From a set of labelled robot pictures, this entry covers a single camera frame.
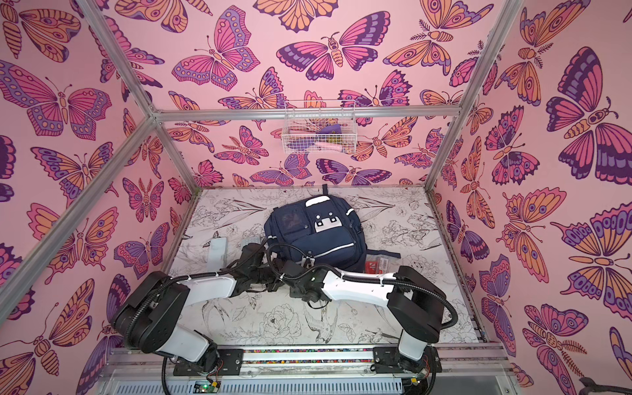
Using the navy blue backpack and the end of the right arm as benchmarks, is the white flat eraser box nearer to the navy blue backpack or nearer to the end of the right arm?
the navy blue backpack

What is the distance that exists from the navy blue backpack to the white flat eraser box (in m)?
0.18

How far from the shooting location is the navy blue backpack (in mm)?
918

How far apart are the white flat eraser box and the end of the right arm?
421 mm

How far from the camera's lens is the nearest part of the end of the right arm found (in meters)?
→ 0.59

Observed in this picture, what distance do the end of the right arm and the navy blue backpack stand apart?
0.86ft

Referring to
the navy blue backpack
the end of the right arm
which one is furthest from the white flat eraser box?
the end of the right arm

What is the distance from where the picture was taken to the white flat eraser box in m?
0.95
